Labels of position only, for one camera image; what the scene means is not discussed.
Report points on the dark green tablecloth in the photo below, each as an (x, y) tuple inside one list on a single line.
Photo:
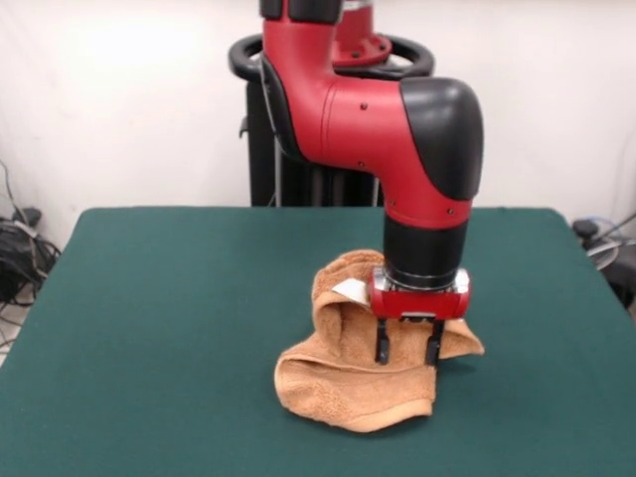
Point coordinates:
[(149, 323)]

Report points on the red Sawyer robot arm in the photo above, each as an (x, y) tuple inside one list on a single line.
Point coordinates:
[(348, 124)]

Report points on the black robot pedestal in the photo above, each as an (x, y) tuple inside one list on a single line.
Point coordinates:
[(256, 174)]

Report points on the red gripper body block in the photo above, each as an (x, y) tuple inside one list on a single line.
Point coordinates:
[(422, 304)]

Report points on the tan terry towel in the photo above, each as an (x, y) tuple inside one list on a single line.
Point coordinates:
[(348, 392)]

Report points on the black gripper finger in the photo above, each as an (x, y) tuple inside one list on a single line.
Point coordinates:
[(382, 343), (435, 345)]

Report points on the black power adapter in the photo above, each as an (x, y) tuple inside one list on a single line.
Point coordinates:
[(586, 228)]

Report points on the grey round base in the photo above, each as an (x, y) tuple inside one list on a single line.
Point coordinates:
[(603, 253)]

